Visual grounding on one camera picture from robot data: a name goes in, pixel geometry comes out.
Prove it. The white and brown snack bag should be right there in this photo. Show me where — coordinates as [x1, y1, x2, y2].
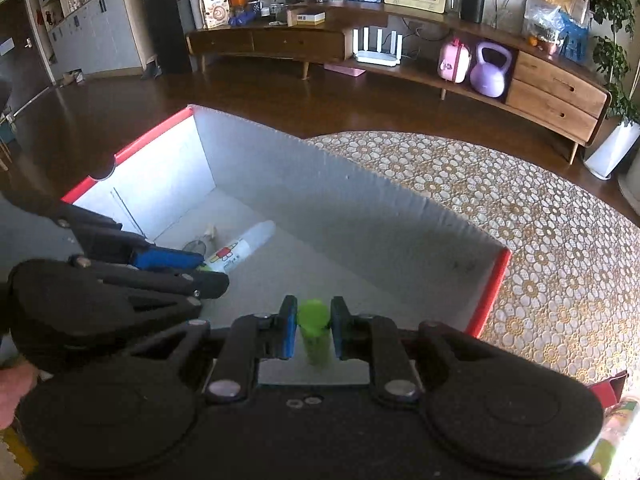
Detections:
[199, 0, 232, 29]

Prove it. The white printed tube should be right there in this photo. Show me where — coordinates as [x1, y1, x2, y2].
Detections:
[200, 220, 277, 275]

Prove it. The leafy tree in white pot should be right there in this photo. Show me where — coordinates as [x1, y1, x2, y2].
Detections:
[582, 0, 640, 181]

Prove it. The tall black appliance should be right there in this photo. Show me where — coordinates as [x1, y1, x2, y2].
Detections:
[138, 0, 213, 75]

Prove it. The red and white cardboard box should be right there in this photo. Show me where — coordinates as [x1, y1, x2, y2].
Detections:
[61, 105, 513, 386]

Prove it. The white router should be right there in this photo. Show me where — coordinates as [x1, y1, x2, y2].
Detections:
[352, 28, 405, 66]

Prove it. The white round pot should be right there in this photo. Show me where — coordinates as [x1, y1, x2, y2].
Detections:
[617, 152, 640, 211]

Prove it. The flat yellow white box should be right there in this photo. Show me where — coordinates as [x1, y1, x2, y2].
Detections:
[286, 6, 326, 27]

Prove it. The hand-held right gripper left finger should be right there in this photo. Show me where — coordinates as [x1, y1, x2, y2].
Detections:
[120, 295, 299, 406]

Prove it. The pink carry case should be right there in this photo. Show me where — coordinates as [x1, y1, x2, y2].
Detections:
[438, 37, 472, 83]

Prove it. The purple kettlebell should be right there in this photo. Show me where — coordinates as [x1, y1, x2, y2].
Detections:
[469, 41, 514, 98]

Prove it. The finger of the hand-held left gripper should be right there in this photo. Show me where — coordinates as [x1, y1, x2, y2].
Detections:
[69, 255, 232, 310]
[49, 201, 207, 271]

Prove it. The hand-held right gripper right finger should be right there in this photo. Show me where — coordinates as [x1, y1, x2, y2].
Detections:
[330, 295, 507, 407]

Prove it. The black speaker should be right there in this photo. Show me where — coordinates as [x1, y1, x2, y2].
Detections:
[460, 0, 487, 24]

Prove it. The blue plastic bag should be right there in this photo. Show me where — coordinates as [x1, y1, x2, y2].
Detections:
[560, 12, 591, 63]

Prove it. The colourful printed bag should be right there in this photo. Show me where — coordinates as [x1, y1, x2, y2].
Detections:
[590, 370, 640, 478]

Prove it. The dark wooden door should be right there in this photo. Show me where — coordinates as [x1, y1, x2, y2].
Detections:
[0, 0, 55, 111]

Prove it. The clear plastic bag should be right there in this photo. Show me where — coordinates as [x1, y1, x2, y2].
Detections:
[522, 2, 566, 56]

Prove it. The wooden TV cabinet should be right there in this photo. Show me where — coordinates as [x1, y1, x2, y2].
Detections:
[186, 0, 612, 165]

